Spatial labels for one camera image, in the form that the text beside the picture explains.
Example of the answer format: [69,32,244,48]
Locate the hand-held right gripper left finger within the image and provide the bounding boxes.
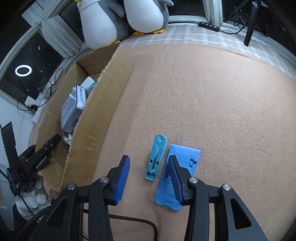
[28,155,130,241]

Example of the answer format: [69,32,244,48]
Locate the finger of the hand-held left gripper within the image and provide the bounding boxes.
[35,134,61,160]
[1,123,21,173]

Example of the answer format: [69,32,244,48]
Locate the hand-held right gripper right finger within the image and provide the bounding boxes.
[168,155,269,241]

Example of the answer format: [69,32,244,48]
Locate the white cable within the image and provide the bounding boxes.
[63,131,74,146]

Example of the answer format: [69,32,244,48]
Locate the blue plastic plate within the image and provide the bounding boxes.
[154,144,201,211]

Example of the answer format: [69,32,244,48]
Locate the white labelled box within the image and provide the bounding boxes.
[60,85,89,132]

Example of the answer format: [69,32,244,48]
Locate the cardboard box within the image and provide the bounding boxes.
[35,43,134,192]

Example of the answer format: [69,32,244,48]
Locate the white charger plug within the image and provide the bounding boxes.
[81,77,99,90]

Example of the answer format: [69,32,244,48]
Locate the person's left hand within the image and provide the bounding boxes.
[15,176,51,220]

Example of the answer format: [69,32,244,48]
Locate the white power strip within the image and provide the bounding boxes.
[32,93,47,126]

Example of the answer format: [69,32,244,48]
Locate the large penguin plush toy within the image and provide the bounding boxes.
[77,0,130,49]

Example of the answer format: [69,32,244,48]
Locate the plaid blanket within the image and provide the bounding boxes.
[76,22,296,80]

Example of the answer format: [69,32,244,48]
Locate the small penguin plush toy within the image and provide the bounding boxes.
[124,0,174,36]

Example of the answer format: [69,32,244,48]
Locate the black braided cable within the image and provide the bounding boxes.
[83,209,158,241]

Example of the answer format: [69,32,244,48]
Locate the black power cable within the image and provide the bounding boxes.
[18,67,64,109]

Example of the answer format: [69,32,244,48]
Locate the white window frame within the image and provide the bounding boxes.
[0,0,225,77]

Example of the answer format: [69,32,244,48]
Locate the black inline cable controller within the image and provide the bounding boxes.
[198,22,221,32]

